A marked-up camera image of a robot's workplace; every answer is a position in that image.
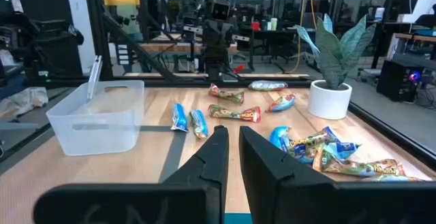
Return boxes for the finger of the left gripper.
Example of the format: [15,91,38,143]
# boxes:
[219,22,250,54]
[183,22,221,54]

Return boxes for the wooden workbench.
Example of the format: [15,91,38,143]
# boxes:
[139,33,239,74]

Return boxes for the white plastic bag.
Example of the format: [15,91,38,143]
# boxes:
[0,86,50,119]

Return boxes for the black drawer unit white labels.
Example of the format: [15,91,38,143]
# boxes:
[115,42,132,67]

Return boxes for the black computer tower purple light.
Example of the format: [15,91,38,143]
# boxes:
[376,59,425,102]

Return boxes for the black computer monitor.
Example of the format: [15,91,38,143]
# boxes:
[383,0,423,22]

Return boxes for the snake plant in white pot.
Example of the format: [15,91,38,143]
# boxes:
[295,12,377,121]

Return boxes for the beige mat with grey border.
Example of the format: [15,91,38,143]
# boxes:
[0,125,187,224]

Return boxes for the black rig post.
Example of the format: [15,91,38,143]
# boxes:
[82,0,180,82]

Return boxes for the light blue granola bar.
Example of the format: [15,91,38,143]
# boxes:
[170,102,189,133]
[268,125,291,151]
[189,109,209,140]

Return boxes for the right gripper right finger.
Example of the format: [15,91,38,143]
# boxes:
[238,125,436,224]

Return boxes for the black office desk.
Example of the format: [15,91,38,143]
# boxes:
[238,28,307,74]

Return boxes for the clear plastic bin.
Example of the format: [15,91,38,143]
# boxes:
[46,80,146,157]

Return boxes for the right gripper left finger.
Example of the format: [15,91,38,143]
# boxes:
[33,125,230,224]

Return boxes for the black equipment rack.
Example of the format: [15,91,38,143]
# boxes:
[0,0,85,82]

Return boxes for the yellow hanging cable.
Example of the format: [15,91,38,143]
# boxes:
[284,0,317,75]

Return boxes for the white plastic strip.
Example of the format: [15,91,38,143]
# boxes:
[86,54,104,101]

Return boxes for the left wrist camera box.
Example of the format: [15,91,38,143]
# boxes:
[210,0,233,22]

